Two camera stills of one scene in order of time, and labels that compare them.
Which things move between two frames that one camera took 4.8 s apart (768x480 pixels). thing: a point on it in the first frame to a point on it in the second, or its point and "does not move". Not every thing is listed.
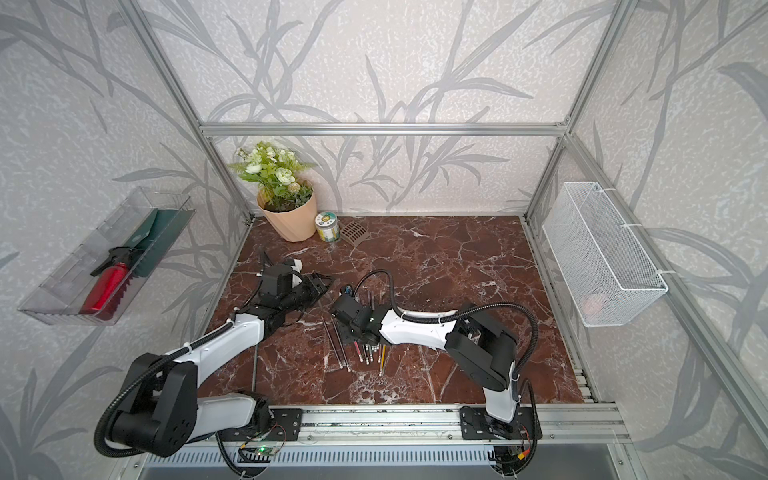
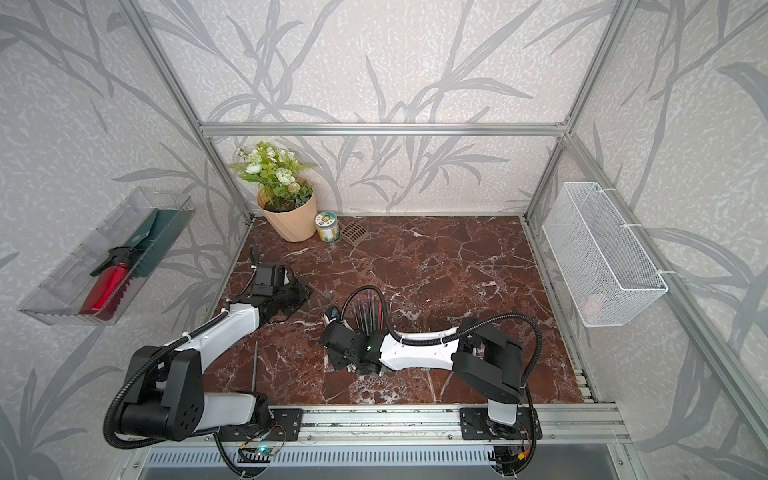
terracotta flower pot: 296,225 does not move
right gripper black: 342,330 to 335,363
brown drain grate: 354,232 does not move
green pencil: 255,368 does not move
